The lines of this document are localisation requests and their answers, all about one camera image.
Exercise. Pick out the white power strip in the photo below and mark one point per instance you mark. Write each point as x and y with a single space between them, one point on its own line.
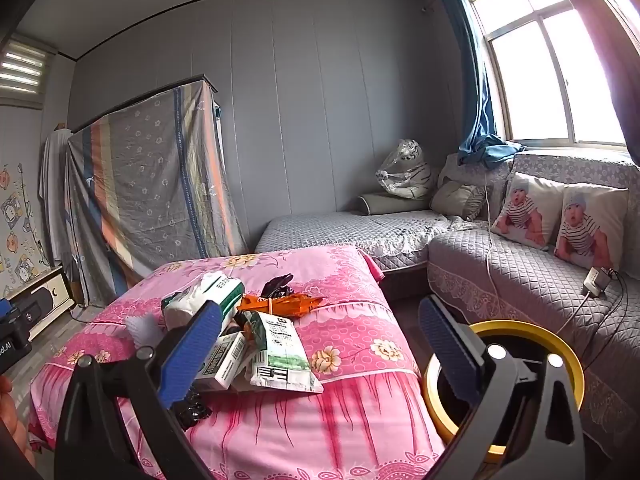
592 280

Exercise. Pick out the grey quilted sofa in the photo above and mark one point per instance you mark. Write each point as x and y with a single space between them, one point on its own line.
525 280

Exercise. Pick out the window blind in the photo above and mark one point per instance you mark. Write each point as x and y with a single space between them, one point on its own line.
20 70

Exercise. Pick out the crumpled black plastic bag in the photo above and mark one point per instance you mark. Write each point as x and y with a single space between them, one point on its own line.
192 410

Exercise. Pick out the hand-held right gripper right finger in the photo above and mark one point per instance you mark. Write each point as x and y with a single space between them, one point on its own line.
445 345

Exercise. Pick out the white low cabinet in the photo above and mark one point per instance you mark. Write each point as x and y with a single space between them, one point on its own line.
62 290

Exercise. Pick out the black charger adapter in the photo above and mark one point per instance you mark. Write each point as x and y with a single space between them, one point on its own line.
610 276

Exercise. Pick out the baby print pillow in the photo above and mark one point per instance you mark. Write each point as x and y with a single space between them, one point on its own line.
525 210
585 230

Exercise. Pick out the black foil wrapper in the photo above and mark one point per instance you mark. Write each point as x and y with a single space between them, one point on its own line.
277 285

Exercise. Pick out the cartoon wall stickers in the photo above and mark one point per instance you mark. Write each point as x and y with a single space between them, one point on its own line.
15 220

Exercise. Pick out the window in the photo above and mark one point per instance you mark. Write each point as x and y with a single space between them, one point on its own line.
540 60

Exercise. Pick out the purple blue curtain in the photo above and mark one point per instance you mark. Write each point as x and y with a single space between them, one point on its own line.
625 60

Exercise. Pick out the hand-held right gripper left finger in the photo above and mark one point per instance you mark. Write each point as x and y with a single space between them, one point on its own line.
192 355

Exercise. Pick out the white hanging cloth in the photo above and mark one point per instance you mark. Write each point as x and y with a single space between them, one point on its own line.
52 195

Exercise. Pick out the white ribbed plastic cup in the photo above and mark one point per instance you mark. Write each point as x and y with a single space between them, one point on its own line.
142 330

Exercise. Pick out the white green tissue packet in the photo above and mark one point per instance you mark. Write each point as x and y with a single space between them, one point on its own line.
220 287

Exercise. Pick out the yellow-rimmed trash bin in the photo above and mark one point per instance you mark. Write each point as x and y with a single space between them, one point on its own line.
530 327

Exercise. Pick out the person's left hand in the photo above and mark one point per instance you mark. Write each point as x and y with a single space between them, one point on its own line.
17 435

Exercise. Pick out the pink floral blanket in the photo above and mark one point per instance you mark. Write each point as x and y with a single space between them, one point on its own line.
350 410

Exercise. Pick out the green white snack bag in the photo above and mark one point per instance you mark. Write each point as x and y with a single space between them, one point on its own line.
280 350

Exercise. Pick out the grey bolster pillow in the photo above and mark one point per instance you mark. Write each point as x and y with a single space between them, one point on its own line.
390 205

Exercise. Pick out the grey ruffled cushion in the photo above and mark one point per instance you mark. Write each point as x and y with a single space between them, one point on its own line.
457 200

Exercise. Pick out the white green carton box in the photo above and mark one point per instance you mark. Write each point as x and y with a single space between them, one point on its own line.
225 360

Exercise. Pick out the orange snack wrapper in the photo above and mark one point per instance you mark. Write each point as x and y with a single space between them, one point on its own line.
285 305

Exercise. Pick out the bagged tiger plush toy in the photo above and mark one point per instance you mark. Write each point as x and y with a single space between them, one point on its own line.
407 175

